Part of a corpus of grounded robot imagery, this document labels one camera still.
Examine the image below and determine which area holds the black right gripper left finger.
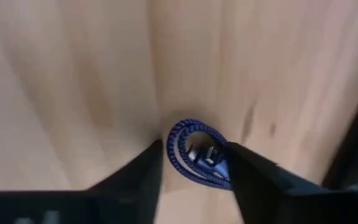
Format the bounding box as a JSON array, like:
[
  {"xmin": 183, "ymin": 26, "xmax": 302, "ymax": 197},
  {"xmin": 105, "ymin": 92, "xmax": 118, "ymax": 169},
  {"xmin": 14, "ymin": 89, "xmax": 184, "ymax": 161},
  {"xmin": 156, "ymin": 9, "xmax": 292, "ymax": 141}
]
[{"xmin": 0, "ymin": 139, "xmax": 164, "ymax": 224}]

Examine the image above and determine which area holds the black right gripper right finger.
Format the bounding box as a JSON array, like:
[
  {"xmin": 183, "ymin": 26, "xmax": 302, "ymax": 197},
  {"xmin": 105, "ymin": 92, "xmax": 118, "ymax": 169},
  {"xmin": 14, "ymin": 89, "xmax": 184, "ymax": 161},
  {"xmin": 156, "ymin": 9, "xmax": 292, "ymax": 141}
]
[{"xmin": 227, "ymin": 142, "xmax": 358, "ymax": 224}]

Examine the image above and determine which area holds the blue purple braided USB-C cable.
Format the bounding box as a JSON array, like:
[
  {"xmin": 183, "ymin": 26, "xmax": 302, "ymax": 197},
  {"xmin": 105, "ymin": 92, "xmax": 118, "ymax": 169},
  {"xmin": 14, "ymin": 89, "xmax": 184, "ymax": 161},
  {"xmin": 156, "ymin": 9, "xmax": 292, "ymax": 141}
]
[{"xmin": 165, "ymin": 118, "xmax": 232, "ymax": 190}]

